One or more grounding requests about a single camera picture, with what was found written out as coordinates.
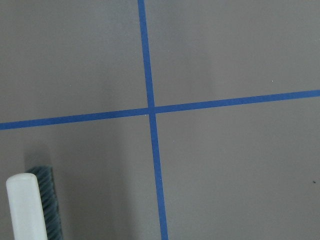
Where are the beige hand brush black bristles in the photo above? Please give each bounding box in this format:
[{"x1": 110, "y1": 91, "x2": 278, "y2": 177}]
[{"x1": 6, "y1": 165, "x2": 64, "y2": 240}]

